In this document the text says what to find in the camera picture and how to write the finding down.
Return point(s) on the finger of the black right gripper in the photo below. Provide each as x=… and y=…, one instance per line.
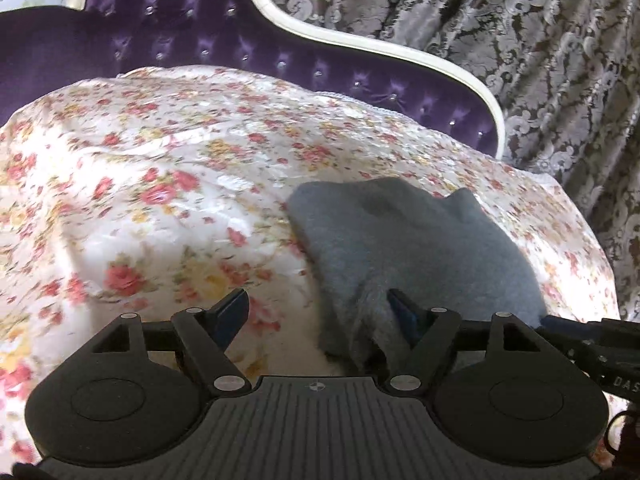
x=562, y=332

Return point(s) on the grey argyle knit sweater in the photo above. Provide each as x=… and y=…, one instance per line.
x=366, y=238

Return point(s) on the purple tufted headboard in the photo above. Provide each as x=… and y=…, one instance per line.
x=46, y=47

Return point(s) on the floral bed sheet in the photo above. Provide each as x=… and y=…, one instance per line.
x=165, y=188

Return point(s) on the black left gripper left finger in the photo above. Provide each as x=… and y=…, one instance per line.
x=205, y=335

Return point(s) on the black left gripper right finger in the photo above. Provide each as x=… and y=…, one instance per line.
x=430, y=335

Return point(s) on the grey damask curtain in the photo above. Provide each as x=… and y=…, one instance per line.
x=566, y=76

